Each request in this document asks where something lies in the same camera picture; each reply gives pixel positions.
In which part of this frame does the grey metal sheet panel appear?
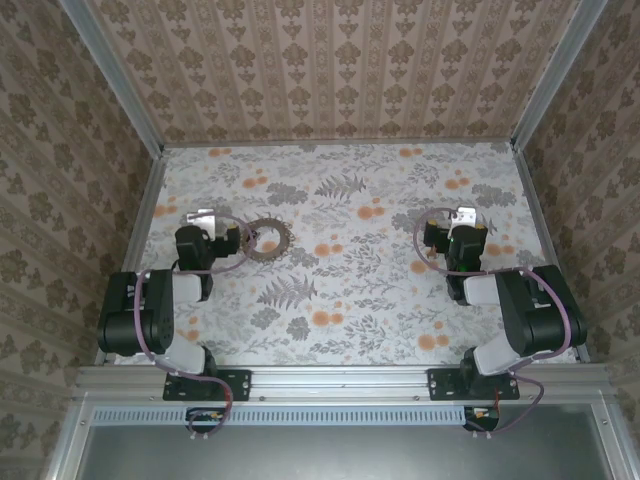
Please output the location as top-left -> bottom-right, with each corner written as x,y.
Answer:
45,403 -> 640,480

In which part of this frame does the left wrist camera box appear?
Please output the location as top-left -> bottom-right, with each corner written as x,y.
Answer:
186,209 -> 217,237

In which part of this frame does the aluminium table side rail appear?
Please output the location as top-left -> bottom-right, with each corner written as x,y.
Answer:
513,143 -> 592,362
93,149 -> 170,366

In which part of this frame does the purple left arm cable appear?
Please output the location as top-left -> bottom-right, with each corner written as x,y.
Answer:
131,211 -> 262,441

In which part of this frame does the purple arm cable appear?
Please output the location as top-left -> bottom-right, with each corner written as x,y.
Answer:
131,211 -> 262,441
414,206 -> 576,439

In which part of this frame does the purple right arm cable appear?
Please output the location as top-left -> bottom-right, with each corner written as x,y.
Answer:
414,206 -> 576,439

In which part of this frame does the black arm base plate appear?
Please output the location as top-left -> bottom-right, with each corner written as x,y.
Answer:
426,367 -> 520,402
163,368 -> 252,403

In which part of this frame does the black connector box with wires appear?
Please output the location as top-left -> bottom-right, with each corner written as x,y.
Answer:
463,405 -> 502,433
185,406 -> 233,433

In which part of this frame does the aluminium frame post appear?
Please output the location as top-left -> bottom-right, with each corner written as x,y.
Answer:
58,0 -> 167,156
509,0 -> 610,151

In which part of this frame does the aluminium mounting rail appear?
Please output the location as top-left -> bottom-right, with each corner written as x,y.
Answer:
73,363 -> 617,407

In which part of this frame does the grey slotted cable duct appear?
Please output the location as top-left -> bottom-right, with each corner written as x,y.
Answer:
92,405 -> 469,427

